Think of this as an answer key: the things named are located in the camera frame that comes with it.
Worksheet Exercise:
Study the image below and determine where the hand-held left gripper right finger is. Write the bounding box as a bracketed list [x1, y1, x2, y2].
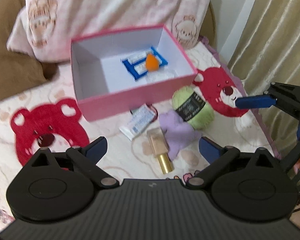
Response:
[185, 137, 283, 189]

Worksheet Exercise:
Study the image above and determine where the brown pillow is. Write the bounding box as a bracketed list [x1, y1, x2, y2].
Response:
[0, 51, 57, 105]

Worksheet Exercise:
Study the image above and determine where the red bear print blanket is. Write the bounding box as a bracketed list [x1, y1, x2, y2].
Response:
[0, 36, 283, 230]

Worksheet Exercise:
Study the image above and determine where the beige curtain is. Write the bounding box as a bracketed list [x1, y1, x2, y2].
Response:
[226, 0, 300, 158]

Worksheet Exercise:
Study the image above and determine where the green yarn ball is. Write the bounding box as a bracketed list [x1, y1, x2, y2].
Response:
[172, 85, 215, 130]

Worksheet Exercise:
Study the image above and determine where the pink cardboard box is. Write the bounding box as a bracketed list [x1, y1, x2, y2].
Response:
[70, 24, 198, 122]

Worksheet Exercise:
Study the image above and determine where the purple plush toy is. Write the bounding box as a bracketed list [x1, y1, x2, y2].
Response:
[159, 110, 203, 160]

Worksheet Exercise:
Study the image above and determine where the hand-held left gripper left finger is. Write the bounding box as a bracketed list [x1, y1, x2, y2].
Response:
[22, 137, 120, 189]

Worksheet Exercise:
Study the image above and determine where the clear floss pick box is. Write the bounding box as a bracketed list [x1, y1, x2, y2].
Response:
[146, 69, 180, 84]

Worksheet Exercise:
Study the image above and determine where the beige foundation bottle gold cap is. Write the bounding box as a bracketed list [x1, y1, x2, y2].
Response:
[147, 127, 175, 175]

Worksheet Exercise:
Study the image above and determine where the orange makeup sponge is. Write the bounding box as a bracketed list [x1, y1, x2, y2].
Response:
[145, 53, 160, 72]

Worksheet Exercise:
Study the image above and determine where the blue wet wipes pack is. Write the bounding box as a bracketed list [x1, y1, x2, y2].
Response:
[120, 45, 169, 82]

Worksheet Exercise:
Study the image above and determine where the white tissue packet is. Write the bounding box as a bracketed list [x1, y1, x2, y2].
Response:
[119, 104, 157, 141]

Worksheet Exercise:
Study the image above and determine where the pink bear print pillow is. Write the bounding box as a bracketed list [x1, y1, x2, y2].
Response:
[6, 0, 212, 63]

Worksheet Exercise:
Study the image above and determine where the tan bed headboard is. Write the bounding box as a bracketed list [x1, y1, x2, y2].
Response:
[0, 0, 28, 55]

